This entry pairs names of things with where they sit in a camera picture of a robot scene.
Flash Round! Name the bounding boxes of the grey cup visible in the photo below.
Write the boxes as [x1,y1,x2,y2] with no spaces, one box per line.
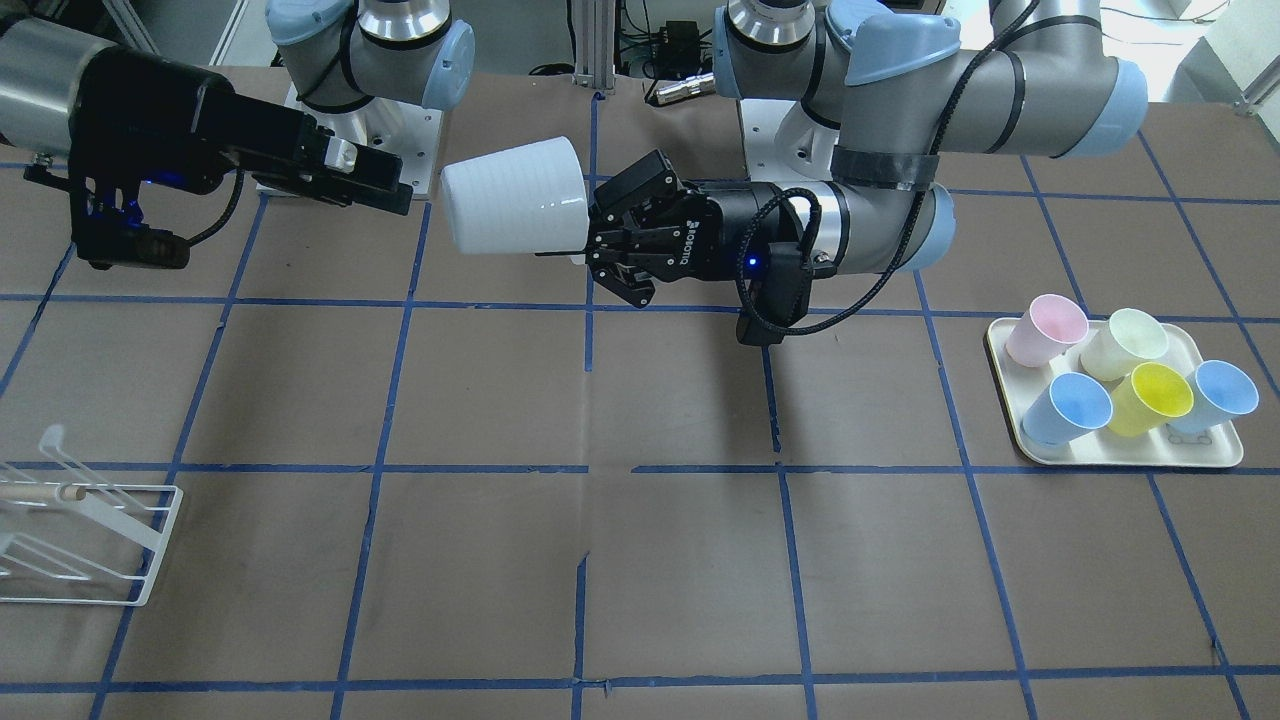
[440,136,589,255]

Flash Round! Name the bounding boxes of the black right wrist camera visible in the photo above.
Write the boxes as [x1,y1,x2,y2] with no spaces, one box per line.
[24,161,244,270]

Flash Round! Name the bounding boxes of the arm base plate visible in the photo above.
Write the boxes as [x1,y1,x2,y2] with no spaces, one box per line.
[739,99,838,184]
[255,82,445,199]

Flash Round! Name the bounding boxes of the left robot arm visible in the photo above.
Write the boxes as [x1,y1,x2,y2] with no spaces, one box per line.
[585,1,1148,325]

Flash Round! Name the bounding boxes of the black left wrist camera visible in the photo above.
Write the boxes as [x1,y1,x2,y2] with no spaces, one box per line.
[735,242,812,347]

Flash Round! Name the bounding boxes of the aluminium frame post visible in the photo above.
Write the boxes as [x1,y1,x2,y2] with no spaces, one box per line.
[567,0,620,96]

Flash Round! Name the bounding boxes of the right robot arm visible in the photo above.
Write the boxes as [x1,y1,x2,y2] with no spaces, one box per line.
[3,1,475,214]

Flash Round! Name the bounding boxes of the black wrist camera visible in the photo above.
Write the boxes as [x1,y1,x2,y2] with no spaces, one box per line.
[24,161,244,270]
[735,242,812,347]

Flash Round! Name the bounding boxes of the light blue cup far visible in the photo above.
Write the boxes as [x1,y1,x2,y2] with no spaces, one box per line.
[1018,372,1114,446]

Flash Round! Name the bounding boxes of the light blue cup near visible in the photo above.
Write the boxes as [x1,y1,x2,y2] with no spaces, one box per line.
[1167,360,1260,436]

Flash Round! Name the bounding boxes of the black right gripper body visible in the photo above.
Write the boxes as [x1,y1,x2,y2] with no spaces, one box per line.
[70,46,330,195]

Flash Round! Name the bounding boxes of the light blue cup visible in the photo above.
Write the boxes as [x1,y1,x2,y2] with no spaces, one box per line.
[1167,360,1260,436]
[1018,372,1114,446]

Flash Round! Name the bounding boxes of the white wire cup rack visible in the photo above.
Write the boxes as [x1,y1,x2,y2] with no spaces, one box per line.
[1,424,186,607]

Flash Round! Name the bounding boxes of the pale green cup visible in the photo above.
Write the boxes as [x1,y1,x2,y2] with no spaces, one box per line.
[1078,307,1169,382]

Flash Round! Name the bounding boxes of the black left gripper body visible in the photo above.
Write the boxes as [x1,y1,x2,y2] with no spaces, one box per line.
[640,182,810,282]

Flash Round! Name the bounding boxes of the yellow cup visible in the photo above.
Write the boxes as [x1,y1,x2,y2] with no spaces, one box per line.
[1106,363,1194,437]

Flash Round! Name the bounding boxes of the pink cup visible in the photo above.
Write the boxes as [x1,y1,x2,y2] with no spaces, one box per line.
[1005,293,1091,368]

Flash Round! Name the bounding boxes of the beige serving tray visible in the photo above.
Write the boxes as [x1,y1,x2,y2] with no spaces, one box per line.
[986,316,1244,468]

